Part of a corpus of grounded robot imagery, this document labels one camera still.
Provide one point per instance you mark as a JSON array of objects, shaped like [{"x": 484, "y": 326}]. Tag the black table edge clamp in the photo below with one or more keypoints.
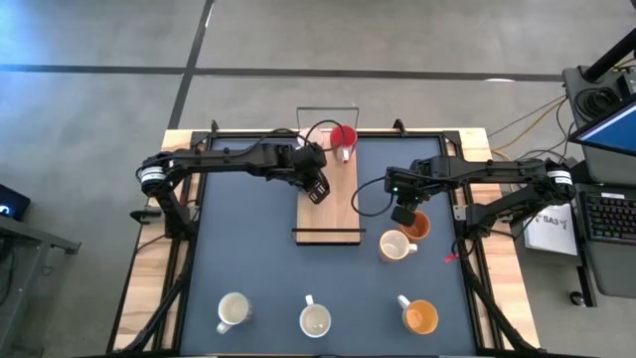
[{"x": 144, "y": 215}]

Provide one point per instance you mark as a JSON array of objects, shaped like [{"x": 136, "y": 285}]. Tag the blue-grey table mat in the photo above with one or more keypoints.
[{"x": 258, "y": 278}]

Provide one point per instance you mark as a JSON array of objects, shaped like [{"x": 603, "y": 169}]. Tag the laptop with blue screen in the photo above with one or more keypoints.
[{"x": 611, "y": 131}]

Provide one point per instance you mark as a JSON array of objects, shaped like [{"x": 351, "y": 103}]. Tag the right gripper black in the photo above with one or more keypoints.
[{"x": 410, "y": 181}]

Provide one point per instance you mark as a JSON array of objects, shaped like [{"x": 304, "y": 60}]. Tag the red-white patterned mug yellow rim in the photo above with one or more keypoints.
[{"x": 393, "y": 246}]

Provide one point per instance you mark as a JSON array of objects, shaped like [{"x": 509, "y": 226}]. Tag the black caster wheel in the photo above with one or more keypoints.
[{"x": 577, "y": 298}]

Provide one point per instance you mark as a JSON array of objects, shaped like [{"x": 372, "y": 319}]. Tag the white paper sign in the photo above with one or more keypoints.
[{"x": 551, "y": 233}]

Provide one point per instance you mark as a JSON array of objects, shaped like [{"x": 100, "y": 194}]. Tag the black device blue light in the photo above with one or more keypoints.
[{"x": 15, "y": 201}]

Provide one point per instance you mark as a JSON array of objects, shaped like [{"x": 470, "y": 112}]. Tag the black camera stand pole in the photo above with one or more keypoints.
[{"x": 611, "y": 54}]

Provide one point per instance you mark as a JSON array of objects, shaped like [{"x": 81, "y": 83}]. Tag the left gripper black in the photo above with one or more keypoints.
[{"x": 308, "y": 161}]

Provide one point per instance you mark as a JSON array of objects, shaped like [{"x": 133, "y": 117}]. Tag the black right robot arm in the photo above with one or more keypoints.
[{"x": 497, "y": 169}]

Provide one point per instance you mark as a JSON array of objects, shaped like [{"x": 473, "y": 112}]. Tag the plain white mug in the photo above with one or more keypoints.
[{"x": 315, "y": 320}]

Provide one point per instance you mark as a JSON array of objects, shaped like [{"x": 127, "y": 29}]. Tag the black diagonal stand bar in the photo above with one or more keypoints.
[{"x": 581, "y": 168}]

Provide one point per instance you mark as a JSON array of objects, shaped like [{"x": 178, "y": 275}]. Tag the grey laptop backlit keyboard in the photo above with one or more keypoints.
[{"x": 611, "y": 268}]

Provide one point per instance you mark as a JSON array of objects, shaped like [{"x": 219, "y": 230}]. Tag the grey metal bracket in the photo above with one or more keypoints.
[{"x": 459, "y": 213}]

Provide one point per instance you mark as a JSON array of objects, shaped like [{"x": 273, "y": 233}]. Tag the cream mug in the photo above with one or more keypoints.
[{"x": 233, "y": 308}]

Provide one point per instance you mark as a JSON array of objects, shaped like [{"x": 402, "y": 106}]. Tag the black frame clamp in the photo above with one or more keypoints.
[
  {"x": 214, "y": 127},
  {"x": 399, "y": 127}
]

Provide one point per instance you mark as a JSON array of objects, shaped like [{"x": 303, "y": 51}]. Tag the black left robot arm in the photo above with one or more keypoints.
[{"x": 223, "y": 160}]

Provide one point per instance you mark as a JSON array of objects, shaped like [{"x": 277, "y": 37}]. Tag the grey side desk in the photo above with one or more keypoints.
[{"x": 20, "y": 258}]

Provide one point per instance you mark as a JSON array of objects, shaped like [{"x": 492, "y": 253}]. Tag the grey equipment cart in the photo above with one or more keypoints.
[{"x": 571, "y": 94}]

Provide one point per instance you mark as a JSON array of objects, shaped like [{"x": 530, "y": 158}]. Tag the black stand leg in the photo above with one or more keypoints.
[{"x": 588, "y": 288}]

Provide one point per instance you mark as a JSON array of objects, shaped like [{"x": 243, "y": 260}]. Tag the orange-brown mug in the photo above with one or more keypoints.
[{"x": 421, "y": 230}]

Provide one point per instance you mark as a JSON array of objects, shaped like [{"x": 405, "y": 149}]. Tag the wooden shelf rack black frame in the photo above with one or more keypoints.
[{"x": 338, "y": 214}]

